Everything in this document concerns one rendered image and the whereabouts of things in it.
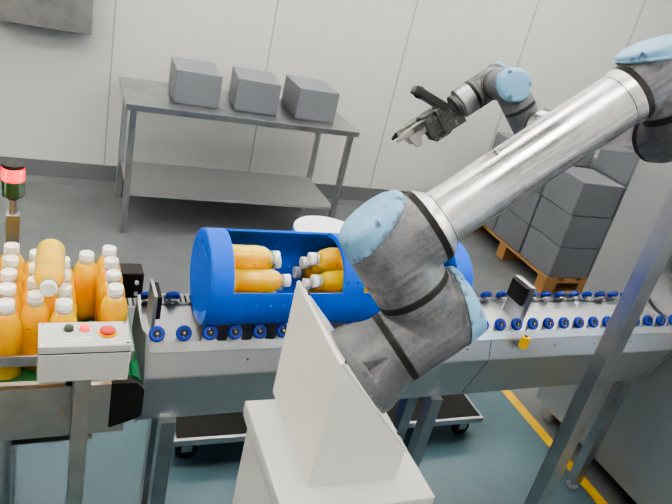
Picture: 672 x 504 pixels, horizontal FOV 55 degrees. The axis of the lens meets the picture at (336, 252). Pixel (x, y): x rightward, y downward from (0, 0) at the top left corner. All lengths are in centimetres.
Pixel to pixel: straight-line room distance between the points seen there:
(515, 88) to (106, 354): 123
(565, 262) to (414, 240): 413
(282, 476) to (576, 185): 403
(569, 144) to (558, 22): 520
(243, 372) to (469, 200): 103
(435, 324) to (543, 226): 410
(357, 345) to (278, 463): 30
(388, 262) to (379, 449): 38
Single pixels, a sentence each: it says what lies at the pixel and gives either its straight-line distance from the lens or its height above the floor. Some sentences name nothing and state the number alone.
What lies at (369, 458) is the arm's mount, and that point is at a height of 116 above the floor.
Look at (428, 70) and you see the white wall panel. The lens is 583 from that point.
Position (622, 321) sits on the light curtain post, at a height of 113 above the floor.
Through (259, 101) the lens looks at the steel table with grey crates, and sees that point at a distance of 456.
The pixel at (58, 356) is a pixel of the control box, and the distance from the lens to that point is 160.
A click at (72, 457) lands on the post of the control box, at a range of 185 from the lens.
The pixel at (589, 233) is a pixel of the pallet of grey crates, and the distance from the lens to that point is 525.
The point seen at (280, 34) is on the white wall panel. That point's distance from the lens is 528.
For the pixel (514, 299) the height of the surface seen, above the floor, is 101.
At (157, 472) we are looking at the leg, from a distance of 225.
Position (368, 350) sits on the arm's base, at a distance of 121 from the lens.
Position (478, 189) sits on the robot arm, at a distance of 120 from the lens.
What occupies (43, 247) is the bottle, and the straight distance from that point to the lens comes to 184.
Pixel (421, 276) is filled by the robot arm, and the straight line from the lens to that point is 118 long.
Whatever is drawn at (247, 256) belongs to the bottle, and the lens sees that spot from 189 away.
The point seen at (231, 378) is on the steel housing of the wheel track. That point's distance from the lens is 199.
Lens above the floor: 202
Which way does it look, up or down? 25 degrees down
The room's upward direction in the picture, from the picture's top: 14 degrees clockwise
